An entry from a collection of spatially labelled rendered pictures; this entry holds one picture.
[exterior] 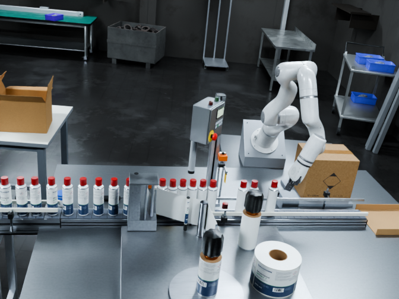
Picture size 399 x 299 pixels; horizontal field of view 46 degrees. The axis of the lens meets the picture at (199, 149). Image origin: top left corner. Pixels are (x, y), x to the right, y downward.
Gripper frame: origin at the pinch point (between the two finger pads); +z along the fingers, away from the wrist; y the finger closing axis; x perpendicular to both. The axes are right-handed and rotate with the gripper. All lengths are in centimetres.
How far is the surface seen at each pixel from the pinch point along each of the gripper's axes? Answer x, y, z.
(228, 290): -35, 60, 30
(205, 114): -60, 0, -20
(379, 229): 54, 13, 0
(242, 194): -22.7, 2.4, 12.4
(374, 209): 66, -13, -1
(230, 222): -22.2, 4.6, 28.6
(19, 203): -125, 2, 57
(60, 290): -97, 51, 60
